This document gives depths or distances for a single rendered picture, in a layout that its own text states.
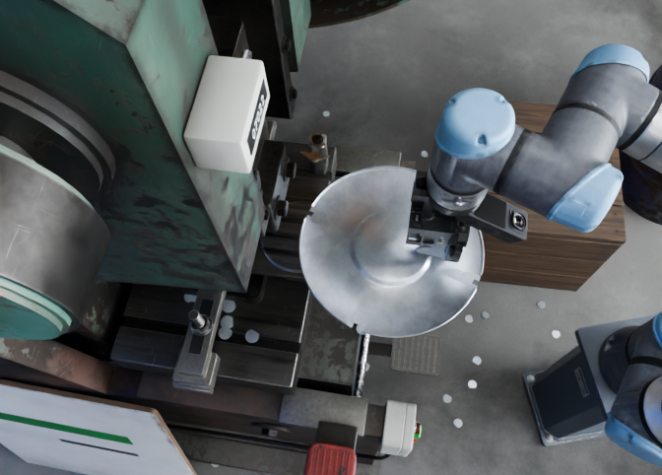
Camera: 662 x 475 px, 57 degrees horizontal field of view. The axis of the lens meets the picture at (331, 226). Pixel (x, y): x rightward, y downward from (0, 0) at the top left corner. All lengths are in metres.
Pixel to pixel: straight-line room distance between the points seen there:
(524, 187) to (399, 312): 0.35
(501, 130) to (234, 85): 0.31
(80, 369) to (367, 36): 1.57
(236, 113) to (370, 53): 1.82
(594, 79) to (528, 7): 1.72
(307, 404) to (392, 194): 0.37
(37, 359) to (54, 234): 0.68
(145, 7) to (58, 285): 0.16
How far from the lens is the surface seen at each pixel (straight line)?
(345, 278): 0.93
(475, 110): 0.64
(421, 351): 1.55
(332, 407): 1.03
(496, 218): 0.82
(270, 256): 0.95
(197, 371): 0.95
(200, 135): 0.40
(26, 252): 0.36
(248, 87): 0.42
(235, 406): 1.07
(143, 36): 0.35
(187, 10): 0.41
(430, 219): 0.81
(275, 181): 0.79
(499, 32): 2.33
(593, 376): 1.32
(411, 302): 0.93
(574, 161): 0.66
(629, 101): 0.73
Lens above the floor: 1.66
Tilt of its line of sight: 64 degrees down
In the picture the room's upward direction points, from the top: 5 degrees counter-clockwise
